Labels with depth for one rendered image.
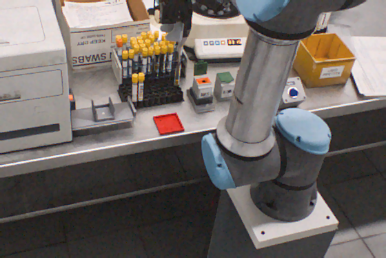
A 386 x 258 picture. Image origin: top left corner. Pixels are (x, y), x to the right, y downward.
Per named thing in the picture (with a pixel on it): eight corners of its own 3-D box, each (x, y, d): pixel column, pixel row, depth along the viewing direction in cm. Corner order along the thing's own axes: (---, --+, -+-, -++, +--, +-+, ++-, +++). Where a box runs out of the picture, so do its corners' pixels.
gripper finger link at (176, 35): (161, 49, 141) (163, 18, 135) (183, 46, 142) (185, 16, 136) (165, 55, 139) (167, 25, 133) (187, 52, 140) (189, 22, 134)
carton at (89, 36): (70, 71, 158) (67, 28, 148) (55, 19, 178) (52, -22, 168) (150, 60, 164) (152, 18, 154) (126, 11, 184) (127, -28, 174)
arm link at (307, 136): (329, 181, 114) (347, 136, 105) (273, 193, 111) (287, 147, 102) (302, 143, 123) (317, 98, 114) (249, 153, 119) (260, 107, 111)
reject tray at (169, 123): (160, 135, 140) (160, 133, 139) (152, 118, 145) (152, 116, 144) (184, 131, 141) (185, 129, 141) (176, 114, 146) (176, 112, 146)
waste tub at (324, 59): (306, 89, 158) (315, 62, 151) (288, 62, 167) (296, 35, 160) (347, 84, 160) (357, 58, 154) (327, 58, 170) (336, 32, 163)
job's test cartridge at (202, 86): (196, 104, 148) (199, 86, 144) (191, 93, 151) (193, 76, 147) (210, 101, 149) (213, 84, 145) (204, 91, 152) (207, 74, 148)
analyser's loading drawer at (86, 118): (58, 136, 135) (56, 121, 131) (54, 118, 139) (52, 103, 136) (136, 123, 140) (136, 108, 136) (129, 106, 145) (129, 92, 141)
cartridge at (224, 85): (219, 101, 151) (222, 83, 147) (213, 90, 155) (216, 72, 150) (231, 99, 152) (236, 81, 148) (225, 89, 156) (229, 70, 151)
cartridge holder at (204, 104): (196, 113, 147) (198, 103, 145) (185, 92, 153) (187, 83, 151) (214, 110, 148) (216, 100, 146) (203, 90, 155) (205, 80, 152)
